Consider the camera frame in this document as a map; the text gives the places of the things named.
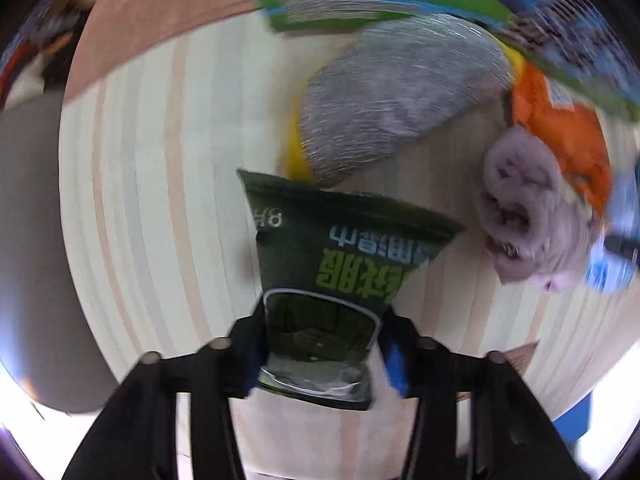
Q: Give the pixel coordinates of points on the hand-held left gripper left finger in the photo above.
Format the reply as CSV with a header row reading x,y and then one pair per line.
x,y
248,355

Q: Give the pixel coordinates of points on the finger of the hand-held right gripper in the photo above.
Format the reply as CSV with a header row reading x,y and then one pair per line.
x,y
607,272

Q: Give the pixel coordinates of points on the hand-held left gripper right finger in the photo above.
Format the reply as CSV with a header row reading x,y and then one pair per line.
x,y
397,367

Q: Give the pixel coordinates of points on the dark green wet wipes packet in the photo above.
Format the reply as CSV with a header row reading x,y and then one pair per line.
x,y
325,240

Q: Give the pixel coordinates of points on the rolled purple towel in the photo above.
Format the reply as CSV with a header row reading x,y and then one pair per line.
x,y
530,210

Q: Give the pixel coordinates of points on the blue stool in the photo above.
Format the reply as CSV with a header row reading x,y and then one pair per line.
x,y
575,417

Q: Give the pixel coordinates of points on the orange packet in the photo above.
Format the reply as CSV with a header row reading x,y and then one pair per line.
x,y
565,130

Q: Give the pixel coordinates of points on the grey round seat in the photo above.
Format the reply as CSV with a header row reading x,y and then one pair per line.
x,y
35,260

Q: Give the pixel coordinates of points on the blue packet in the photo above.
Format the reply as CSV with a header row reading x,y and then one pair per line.
x,y
565,5

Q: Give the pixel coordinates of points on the grey and yellow scrubbing cloth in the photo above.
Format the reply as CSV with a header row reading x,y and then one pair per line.
x,y
395,95

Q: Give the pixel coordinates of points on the pink brown mat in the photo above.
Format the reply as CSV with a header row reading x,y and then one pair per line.
x,y
150,25

